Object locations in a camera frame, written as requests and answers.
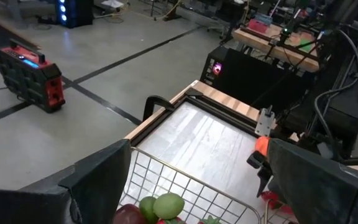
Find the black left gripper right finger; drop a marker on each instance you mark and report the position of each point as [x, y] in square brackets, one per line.
[328, 193]

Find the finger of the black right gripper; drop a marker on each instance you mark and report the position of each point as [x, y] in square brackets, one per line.
[264, 182]
[256, 160]

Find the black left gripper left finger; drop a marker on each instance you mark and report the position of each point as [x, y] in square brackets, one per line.
[57, 199]

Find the orange-red persimmon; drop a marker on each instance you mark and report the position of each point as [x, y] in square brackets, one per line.
[262, 145]

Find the red fruit with green top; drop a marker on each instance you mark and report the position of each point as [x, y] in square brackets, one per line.
[168, 221]
[210, 220]

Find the dark purple round fruit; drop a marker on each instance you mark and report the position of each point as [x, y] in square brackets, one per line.
[129, 215]

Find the green lime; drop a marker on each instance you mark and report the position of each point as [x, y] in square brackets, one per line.
[146, 208]
[168, 205]

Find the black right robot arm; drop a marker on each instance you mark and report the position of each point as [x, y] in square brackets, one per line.
[343, 102]

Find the long red chili pepper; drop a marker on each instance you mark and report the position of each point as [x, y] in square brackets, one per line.
[270, 196]

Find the silver work surface sheet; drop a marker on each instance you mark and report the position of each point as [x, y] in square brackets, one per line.
[204, 140]

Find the black computer case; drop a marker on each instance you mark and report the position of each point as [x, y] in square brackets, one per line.
[253, 81]

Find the large black clamp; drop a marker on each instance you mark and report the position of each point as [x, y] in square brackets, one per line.
[154, 102]

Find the wooden workbench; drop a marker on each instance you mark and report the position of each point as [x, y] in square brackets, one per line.
[259, 42]

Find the red black power station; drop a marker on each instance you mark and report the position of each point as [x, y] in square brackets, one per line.
[30, 77]

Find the black tower with blue lights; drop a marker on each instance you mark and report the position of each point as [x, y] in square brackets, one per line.
[75, 12]

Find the white metal bracket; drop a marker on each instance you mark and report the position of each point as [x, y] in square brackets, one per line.
[264, 123]

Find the black aluminium table frame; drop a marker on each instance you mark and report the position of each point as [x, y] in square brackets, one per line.
[216, 113]

